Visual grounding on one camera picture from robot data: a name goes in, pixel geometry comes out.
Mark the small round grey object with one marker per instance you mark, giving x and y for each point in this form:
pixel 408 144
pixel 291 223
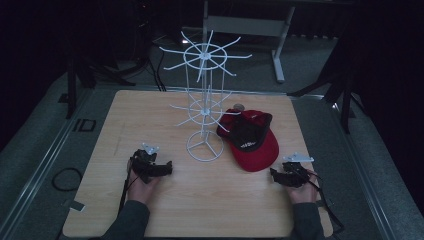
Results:
pixel 239 106

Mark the person's left hand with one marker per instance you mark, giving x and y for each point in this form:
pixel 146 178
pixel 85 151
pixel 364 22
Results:
pixel 141 190

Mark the white metal desk frame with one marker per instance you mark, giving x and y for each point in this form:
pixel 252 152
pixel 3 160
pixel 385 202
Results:
pixel 248 26

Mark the red and black cap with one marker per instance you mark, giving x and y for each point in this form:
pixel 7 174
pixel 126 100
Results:
pixel 256 156

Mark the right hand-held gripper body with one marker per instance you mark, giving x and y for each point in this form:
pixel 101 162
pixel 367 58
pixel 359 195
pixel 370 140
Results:
pixel 296 170

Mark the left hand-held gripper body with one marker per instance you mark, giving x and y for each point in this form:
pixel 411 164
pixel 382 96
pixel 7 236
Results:
pixel 145 161

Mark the black tripod stand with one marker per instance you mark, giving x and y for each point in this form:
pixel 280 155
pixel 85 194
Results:
pixel 71 86

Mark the grey tape piece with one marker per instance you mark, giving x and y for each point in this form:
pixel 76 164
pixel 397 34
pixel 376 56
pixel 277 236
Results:
pixel 77 205

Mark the black stand legs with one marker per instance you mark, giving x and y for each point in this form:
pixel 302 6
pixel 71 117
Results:
pixel 345 96

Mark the metal floor rail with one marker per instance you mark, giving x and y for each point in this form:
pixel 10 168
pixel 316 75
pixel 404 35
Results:
pixel 40 163
pixel 363 186

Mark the person's right hand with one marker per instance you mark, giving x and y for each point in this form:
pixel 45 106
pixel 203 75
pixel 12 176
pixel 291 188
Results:
pixel 304 192

